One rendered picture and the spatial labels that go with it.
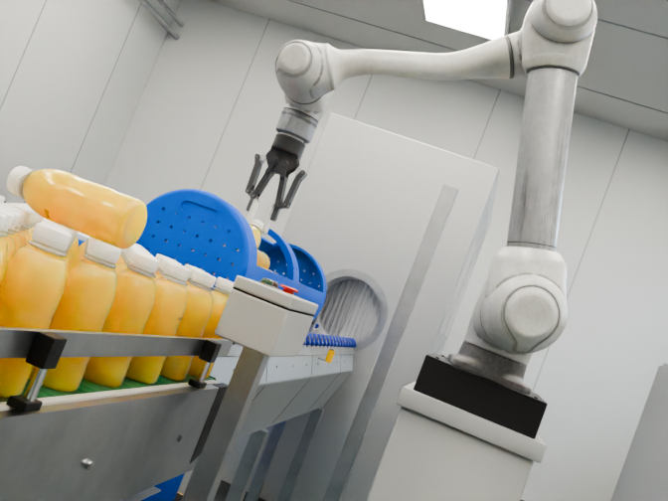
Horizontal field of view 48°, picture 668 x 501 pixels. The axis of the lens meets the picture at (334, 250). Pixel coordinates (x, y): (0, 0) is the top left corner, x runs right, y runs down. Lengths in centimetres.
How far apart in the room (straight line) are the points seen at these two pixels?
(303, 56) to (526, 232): 58
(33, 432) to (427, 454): 98
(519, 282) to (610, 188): 535
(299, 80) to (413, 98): 539
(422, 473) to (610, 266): 517
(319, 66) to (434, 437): 82
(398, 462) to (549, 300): 48
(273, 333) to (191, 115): 632
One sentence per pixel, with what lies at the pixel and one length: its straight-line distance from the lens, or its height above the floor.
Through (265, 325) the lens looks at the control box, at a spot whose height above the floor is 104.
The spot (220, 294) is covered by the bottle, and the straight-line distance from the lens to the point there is 137.
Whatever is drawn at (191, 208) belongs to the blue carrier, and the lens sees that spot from 161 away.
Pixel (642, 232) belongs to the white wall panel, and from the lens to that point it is 679.
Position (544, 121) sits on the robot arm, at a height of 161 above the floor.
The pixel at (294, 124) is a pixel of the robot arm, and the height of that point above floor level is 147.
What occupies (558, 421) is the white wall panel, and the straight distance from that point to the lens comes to 662.
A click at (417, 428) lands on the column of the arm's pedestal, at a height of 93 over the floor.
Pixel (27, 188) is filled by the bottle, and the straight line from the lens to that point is 103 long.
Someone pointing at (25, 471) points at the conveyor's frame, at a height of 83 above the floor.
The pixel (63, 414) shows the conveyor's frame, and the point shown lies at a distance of 90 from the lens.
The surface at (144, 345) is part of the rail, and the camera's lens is 107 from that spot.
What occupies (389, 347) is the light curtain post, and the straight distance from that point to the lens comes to 291.
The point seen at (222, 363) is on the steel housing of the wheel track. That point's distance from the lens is 171.
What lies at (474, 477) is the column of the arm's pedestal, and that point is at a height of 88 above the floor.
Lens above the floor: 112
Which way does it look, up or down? 3 degrees up
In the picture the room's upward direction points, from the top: 21 degrees clockwise
